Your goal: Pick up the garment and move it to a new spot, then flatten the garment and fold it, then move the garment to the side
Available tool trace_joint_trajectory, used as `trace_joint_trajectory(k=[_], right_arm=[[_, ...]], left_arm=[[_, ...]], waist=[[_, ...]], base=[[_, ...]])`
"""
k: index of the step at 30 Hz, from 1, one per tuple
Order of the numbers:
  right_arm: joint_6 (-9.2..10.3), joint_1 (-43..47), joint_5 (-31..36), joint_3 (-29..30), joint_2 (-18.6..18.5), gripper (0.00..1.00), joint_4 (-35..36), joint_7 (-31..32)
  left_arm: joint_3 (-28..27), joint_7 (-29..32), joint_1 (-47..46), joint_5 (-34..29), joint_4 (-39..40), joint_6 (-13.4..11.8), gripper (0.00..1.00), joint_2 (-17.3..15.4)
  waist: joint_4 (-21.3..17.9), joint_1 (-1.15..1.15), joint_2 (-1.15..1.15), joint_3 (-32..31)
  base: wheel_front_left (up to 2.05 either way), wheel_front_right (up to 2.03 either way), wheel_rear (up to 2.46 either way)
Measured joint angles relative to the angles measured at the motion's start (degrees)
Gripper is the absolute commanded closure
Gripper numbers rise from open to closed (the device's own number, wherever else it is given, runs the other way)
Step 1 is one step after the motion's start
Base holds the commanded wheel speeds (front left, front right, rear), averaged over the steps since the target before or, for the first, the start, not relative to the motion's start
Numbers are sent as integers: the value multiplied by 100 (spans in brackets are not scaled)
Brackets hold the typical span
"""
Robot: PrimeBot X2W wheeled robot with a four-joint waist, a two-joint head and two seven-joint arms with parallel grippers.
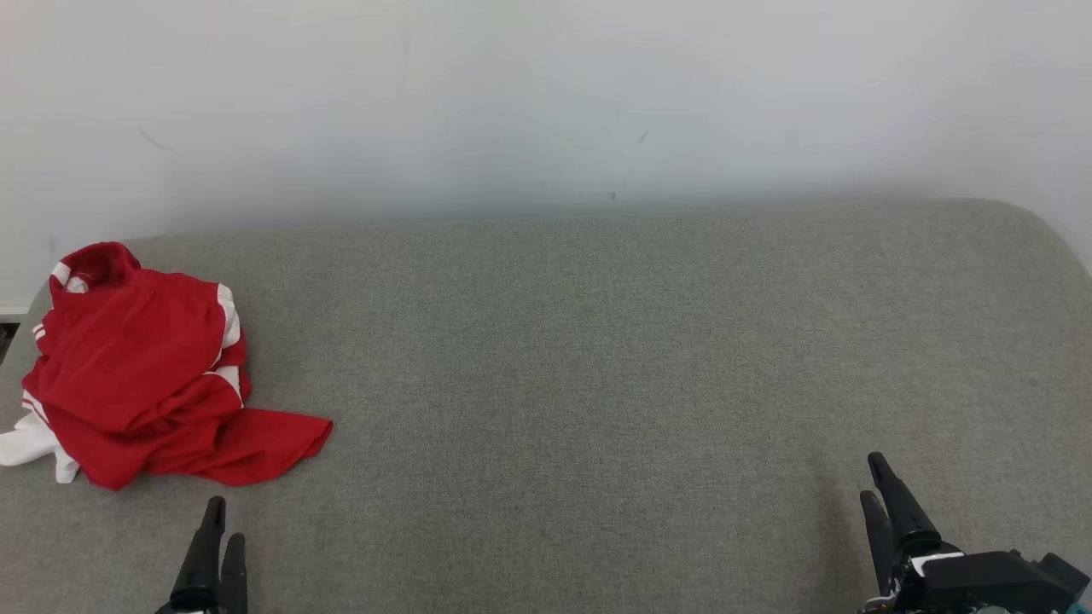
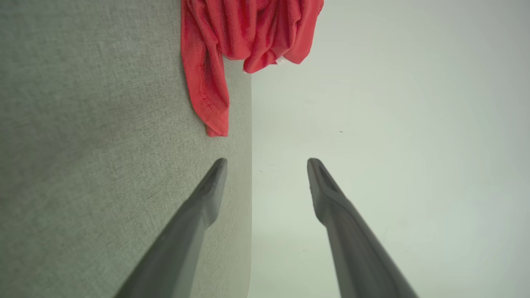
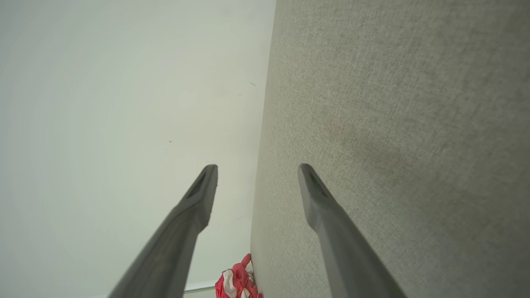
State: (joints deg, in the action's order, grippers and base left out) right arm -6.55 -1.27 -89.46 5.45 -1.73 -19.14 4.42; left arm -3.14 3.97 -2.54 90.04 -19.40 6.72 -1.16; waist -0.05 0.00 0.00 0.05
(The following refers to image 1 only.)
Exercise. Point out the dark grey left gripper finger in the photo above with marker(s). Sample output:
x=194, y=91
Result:
x=235, y=576
x=203, y=554

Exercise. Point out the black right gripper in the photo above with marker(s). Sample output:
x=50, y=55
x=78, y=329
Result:
x=972, y=584

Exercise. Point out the red Bulls jersey white sleeves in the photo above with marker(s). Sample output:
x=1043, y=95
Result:
x=256, y=443

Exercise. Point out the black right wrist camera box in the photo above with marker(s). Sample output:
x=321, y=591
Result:
x=1066, y=576

